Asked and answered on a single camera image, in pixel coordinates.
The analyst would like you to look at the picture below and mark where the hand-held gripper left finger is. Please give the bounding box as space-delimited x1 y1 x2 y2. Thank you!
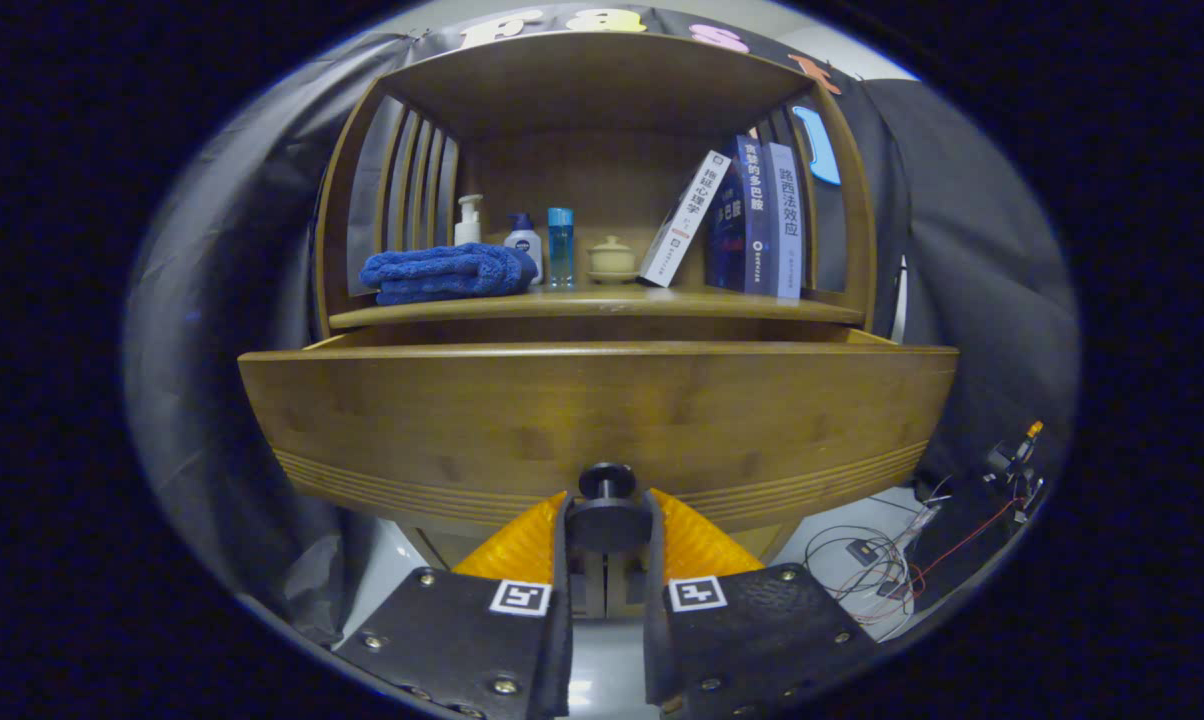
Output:
332 490 575 720

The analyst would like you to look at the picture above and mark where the wooden cabinet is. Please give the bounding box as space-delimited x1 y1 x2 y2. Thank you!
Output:
312 30 878 619

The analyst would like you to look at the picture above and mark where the white bottle with blue cap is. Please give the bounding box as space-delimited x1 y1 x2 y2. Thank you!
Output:
503 212 544 286

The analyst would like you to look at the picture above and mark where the folded blue towel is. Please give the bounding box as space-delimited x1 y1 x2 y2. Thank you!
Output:
359 243 540 306

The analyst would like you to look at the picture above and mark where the black clamp with orange tip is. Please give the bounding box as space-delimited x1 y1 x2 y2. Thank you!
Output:
984 420 1048 521

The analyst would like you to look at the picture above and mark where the wooden countertop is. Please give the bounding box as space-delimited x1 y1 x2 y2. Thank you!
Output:
327 285 868 331

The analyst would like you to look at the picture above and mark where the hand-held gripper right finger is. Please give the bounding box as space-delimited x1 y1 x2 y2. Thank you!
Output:
644 488 878 720

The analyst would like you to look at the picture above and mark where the clear blue bottle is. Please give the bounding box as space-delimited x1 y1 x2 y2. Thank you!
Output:
547 207 575 291

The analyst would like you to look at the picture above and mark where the beige lidded teacup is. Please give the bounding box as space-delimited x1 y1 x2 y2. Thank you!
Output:
586 235 639 285

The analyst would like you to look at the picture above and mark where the dark blue book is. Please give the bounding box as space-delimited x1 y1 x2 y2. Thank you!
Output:
704 135 773 296

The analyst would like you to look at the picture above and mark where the black cloth covered stand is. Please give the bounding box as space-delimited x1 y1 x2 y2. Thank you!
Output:
912 480 1033 601

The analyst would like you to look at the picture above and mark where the black adapter with cables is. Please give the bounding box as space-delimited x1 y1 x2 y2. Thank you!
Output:
802 480 963 626

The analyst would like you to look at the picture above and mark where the pale grey-blue book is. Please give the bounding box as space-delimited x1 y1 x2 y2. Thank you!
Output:
767 142 806 300

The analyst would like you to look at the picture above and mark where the wooden drawer with black knob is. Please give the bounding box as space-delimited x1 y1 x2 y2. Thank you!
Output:
238 328 960 553

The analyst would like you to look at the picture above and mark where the white book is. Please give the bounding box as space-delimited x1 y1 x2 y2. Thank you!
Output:
638 150 733 289

